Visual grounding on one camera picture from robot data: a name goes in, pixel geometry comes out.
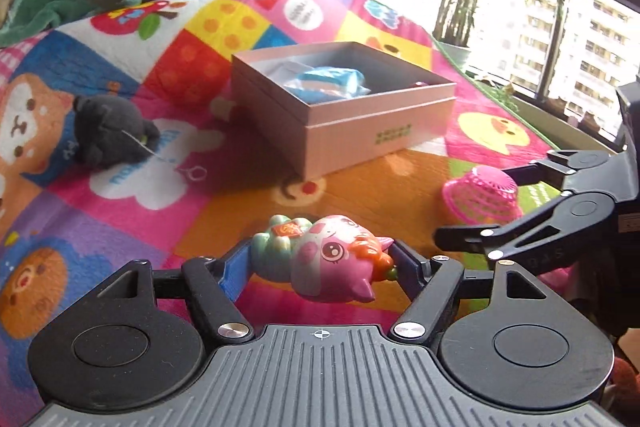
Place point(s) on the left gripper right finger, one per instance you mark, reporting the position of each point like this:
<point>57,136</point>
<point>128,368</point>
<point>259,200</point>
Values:
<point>432,287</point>

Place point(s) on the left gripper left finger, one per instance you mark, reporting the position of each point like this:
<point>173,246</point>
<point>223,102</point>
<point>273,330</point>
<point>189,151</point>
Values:
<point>213,286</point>

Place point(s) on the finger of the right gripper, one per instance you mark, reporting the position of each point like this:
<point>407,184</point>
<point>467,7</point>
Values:
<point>560,231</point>
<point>573,170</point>

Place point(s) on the magenta plastic basket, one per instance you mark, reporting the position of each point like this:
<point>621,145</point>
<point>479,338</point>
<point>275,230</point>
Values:
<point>483,196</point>

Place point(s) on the pink cat squishy toy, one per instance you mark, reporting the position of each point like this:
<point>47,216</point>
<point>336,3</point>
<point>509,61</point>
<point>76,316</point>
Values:
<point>331,260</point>

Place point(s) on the blue white wipes packet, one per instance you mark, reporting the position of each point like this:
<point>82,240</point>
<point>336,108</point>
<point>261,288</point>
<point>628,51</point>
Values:
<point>327,84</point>

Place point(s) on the colourful cartoon play mat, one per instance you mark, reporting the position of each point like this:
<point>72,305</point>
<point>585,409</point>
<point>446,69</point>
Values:
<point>210,179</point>

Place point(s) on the black plush toy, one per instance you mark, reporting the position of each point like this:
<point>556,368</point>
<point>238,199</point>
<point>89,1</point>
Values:
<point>110,131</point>

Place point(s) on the pink cardboard box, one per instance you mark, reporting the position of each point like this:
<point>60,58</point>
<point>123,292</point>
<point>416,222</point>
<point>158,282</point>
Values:
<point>322,138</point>

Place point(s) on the green towel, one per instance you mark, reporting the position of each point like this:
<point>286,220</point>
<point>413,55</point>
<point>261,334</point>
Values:
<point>27,18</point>

